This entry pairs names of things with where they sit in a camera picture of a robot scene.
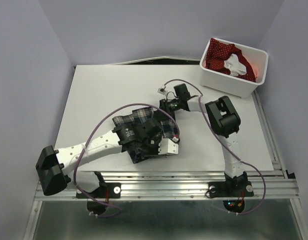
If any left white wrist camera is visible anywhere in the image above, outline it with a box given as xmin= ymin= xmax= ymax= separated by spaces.
xmin=158 ymin=138 xmax=179 ymax=156

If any aluminium rail frame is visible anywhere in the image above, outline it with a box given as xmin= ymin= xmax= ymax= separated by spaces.
xmin=24 ymin=93 xmax=308 ymax=240

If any white plastic bin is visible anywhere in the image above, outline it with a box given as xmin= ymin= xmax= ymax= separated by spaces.
xmin=199 ymin=38 xmax=269 ymax=98

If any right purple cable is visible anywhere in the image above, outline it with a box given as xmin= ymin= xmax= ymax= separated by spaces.
xmin=162 ymin=78 xmax=267 ymax=217

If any red polka dot skirt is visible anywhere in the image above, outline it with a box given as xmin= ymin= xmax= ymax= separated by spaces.
xmin=204 ymin=38 xmax=257 ymax=83

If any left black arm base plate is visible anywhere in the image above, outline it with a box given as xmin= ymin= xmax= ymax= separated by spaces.
xmin=76 ymin=171 xmax=122 ymax=218

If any purple cable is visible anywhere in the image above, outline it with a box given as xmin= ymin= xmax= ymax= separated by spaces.
xmin=72 ymin=102 xmax=181 ymax=218
xmin=162 ymin=78 xmax=267 ymax=217

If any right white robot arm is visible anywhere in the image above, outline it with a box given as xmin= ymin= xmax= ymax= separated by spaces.
xmin=159 ymin=83 xmax=247 ymax=195

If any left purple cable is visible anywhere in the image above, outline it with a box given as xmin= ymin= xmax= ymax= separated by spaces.
xmin=72 ymin=102 xmax=181 ymax=218

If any white garment in bin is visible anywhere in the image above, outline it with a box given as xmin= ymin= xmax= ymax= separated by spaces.
xmin=224 ymin=53 xmax=247 ymax=77

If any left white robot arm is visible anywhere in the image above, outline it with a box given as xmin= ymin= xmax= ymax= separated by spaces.
xmin=35 ymin=119 xmax=163 ymax=197

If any navy plaid pleated skirt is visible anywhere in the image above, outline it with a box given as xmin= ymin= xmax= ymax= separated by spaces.
xmin=111 ymin=106 xmax=181 ymax=165

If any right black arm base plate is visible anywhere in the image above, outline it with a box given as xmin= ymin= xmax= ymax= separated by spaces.
xmin=205 ymin=171 xmax=254 ymax=214

